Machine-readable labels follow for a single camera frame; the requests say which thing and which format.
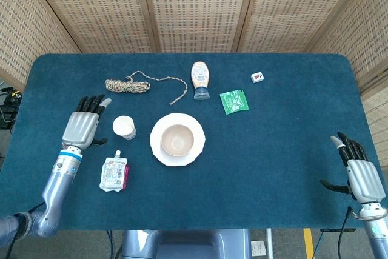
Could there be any blue table cloth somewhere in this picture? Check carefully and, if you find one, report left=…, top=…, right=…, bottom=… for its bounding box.
left=0, top=53, right=388, bottom=231

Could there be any beige bowl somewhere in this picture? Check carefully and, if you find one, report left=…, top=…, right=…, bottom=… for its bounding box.
left=160, top=124, right=195, bottom=157

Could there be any black equipment with cables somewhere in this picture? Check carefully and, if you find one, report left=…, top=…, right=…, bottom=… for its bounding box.
left=0, top=87, right=23, bottom=130

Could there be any coiled braided rope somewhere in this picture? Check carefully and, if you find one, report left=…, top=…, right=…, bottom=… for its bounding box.
left=104, top=70, right=189, bottom=107

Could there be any white paper cup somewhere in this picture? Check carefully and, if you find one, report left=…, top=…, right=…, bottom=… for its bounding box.
left=112, top=115, right=137, bottom=139

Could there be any white spout pouch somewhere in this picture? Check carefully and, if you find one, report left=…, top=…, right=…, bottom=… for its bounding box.
left=99, top=150, right=130, bottom=193

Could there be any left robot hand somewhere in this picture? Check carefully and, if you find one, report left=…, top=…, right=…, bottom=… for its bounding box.
left=61, top=94, right=112, bottom=151

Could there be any woven bamboo screen panel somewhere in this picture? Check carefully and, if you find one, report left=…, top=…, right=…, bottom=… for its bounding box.
left=306, top=0, right=388, bottom=151
left=24, top=0, right=161, bottom=55
left=238, top=0, right=369, bottom=54
left=139, top=0, right=260, bottom=54
left=0, top=0, right=82, bottom=90

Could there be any white paper plate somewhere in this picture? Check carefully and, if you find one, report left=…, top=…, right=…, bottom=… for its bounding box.
left=149, top=112, right=207, bottom=167

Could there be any metal table leg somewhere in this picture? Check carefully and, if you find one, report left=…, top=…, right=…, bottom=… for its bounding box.
left=265, top=228, right=274, bottom=259

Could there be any grey robot torso base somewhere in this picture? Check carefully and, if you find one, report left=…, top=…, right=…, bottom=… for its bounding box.
left=116, top=229, right=253, bottom=259

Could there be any white power strip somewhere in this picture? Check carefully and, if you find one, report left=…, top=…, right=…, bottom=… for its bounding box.
left=250, top=240, right=268, bottom=257

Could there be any green foil packet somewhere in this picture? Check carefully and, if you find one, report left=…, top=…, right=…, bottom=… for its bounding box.
left=219, top=89, right=250, bottom=116

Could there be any squeeze sauce bottle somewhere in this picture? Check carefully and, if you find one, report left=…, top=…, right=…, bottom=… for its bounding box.
left=190, top=61, right=211, bottom=101

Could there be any black cable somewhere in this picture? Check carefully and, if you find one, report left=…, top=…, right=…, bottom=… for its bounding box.
left=105, top=229, right=115, bottom=259
left=5, top=201, right=46, bottom=259
left=336, top=206, right=356, bottom=259

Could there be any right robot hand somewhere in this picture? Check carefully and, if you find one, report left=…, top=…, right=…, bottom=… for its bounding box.
left=319, top=131, right=387, bottom=204

